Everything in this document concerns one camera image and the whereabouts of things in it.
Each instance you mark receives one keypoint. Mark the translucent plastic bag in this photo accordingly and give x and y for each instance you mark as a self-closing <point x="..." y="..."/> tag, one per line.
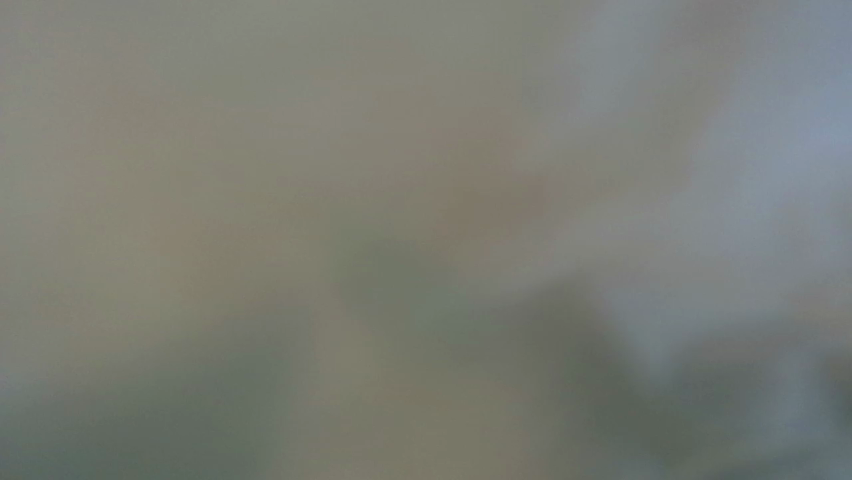
<point x="425" y="239"/>

